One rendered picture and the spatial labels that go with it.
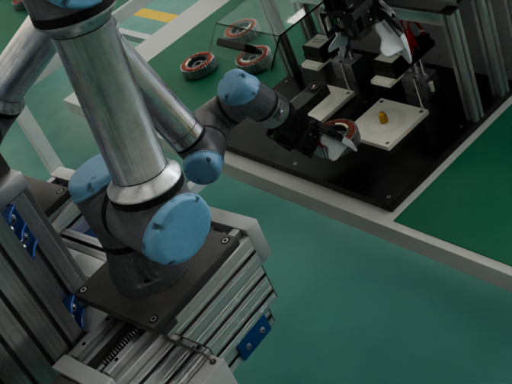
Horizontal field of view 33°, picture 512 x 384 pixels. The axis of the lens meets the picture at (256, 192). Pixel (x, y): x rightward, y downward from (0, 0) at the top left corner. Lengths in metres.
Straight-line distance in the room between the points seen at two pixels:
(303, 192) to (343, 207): 0.13
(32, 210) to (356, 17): 0.66
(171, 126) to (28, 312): 0.43
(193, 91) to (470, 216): 1.09
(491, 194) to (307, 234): 1.35
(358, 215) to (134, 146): 0.79
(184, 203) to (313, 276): 1.70
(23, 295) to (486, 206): 0.92
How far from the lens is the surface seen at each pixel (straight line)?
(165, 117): 1.64
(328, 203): 1.97
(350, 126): 1.98
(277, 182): 2.09
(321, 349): 2.70
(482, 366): 2.52
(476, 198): 1.85
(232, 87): 1.74
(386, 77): 2.07
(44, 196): 1.90
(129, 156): 1.23
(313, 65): 2.22
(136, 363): 1.48
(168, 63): 2.84
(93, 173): 1.40
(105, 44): 1.18
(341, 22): 1.51
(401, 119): 2.09
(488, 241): 1.75
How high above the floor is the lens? 1.94
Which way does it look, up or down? 35 degrees down
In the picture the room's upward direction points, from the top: 25 degrees counter-clockwise
